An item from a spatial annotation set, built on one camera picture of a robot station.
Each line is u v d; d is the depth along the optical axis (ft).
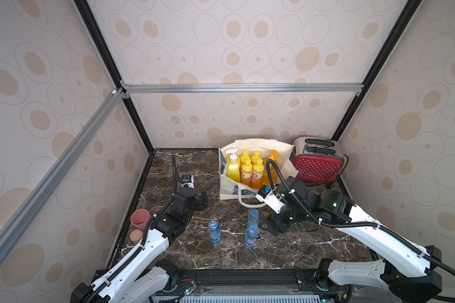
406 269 1.31
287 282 2.45
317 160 3.05
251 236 2.38
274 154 2.83
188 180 2.20
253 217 2.49
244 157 2.89
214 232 2.44
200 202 2.30
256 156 2.90
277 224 1.81
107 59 2.62
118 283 1.35
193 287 2.34
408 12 2.25
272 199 1.88
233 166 2.80
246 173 2.85
